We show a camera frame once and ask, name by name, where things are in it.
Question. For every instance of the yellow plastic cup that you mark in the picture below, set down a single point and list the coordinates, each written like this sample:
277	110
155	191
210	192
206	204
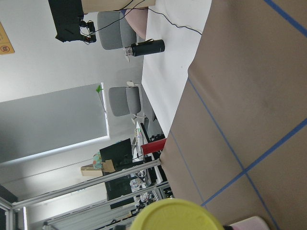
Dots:
175	214

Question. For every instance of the red cylinder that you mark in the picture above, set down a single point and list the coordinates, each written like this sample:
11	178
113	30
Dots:
154	146

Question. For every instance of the grey office chair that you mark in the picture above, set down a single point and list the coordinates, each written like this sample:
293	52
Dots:
125	101
114	30

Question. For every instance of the black water bottle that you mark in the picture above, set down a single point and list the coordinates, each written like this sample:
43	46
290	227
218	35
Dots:
150	46

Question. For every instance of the black monitor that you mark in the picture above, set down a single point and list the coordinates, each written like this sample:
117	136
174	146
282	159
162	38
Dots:
67	15

